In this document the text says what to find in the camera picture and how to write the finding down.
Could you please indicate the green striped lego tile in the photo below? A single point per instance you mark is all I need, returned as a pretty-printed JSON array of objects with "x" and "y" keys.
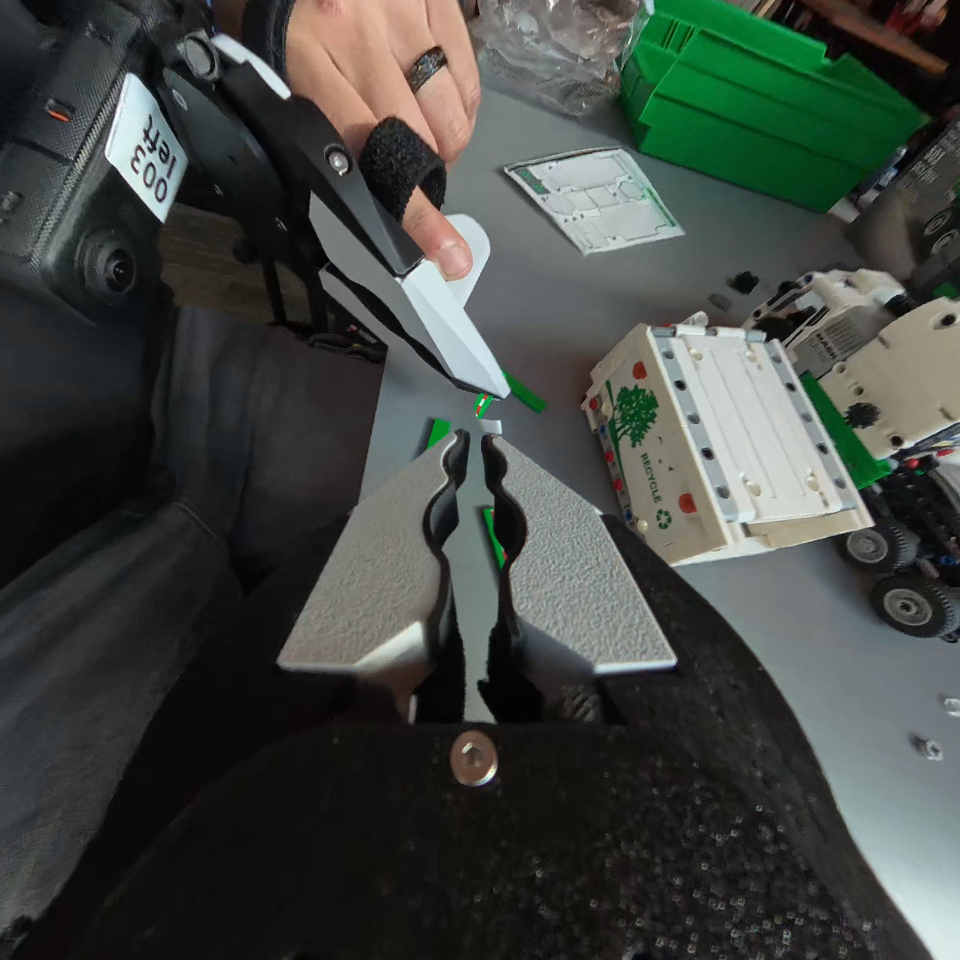
[
  {"x": 484, "y": 405},
  {"x": 496, "y": 540}
]

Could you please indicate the small green plastic bin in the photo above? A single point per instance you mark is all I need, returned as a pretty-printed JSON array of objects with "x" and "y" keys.
[{"x": 675, "y": 45}]

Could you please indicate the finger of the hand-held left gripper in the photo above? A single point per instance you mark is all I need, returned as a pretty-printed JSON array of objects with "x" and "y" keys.
[
  {"x": 457, "y": 330},
  {"x": 360, "y": 300}
]

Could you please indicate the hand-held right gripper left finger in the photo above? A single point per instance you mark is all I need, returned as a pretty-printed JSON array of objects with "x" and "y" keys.
[{"x": 375, "y": 577}]

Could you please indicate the small white lego piece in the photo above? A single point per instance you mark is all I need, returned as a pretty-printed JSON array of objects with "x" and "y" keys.
[{"x": 492, "y": 427}]

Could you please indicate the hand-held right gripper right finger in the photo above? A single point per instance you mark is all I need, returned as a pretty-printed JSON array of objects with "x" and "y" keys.
[{"x": 585, "y": 585}]

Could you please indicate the black cardboard box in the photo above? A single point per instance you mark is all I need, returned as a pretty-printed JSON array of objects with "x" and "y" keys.
[{"x": 915, "y": 202}]

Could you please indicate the small black lego piece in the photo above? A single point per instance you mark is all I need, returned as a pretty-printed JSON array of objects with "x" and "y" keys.
[{"x": 744, "y": 283}]

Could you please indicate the white toy recycling truck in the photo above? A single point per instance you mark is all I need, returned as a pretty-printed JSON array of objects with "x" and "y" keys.
[{"x": 900, "y": 352}]

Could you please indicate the small dark grey lego piece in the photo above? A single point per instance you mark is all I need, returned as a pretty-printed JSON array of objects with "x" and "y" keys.
[{"x": 721, "y": 301}]

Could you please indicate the lego sticker sheet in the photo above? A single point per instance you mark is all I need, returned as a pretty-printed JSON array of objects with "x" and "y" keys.
[{"x": 592, "y": 199}]

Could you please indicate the person's dark trousers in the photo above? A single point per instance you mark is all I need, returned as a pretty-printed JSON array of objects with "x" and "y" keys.
[{"x": 187, "y": 450}]

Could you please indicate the large green plastic bin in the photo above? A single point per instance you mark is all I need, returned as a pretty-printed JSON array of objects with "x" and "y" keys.
[{"x": 780, "y": 135}]

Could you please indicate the clear plastic bag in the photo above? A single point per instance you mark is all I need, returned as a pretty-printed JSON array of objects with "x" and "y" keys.
[{"x": 555, "y": 45}]

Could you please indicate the plain green lego tile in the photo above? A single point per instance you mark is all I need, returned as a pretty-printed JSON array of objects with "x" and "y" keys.
[
  {"x": 438, "y": 433},
  {"x": 525, "y": 394}
]

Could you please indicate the person's left hand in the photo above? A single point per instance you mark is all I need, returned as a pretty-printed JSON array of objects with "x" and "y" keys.
[{"x": 360, "y": 67}]

